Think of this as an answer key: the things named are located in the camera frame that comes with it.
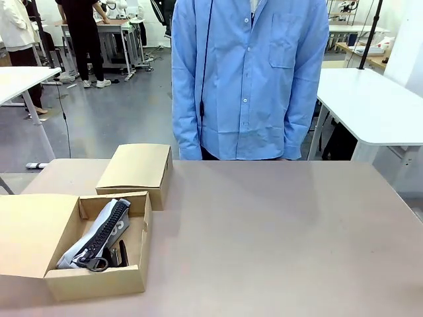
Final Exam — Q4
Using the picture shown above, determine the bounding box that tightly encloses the grey zipper pouch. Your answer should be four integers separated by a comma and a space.
56, 198, 131, 273

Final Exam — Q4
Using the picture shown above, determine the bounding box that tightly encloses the brown top workbench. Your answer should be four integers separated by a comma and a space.
54, 17, 147, 83

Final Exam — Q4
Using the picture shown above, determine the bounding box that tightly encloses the white tray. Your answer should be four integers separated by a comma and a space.
362, 45, 387, 57

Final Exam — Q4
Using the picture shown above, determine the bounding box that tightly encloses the black stand pole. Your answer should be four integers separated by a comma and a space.
31, 0, 64, 84

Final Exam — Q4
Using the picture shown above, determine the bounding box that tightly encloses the thin black floor cable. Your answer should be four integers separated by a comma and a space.
52, 76, 73, 159

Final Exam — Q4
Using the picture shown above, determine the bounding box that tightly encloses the person in black clothes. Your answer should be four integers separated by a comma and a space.
54, 0, 112, 89

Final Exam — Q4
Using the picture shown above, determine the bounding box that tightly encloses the white table with round legs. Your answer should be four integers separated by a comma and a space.
0, 66, 63, 160

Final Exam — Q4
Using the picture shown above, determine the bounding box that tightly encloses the wooden side table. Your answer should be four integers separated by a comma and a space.
334, 41, 388, 71

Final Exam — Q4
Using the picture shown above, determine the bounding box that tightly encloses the person in blue shirt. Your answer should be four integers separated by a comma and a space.
171, 0, 330, 162

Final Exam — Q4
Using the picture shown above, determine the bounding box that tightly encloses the black tripod pole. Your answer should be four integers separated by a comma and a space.
358, 0, 384, 71

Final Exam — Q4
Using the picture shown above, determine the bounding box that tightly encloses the black lanyard cable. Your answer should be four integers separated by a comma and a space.
194, 0, 213, 141

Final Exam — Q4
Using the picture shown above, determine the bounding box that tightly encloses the open cardboard box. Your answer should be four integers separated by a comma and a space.
0, 190, 154, 302

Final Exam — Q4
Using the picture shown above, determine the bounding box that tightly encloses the white table with rounded corner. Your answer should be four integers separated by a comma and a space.
307, 67, 423, 199

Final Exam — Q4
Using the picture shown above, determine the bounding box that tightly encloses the closed cardboard box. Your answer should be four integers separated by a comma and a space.
95, 143, 174, 211

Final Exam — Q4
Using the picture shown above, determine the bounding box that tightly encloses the person in white coat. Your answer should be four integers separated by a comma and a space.
0, 0, 49, 116

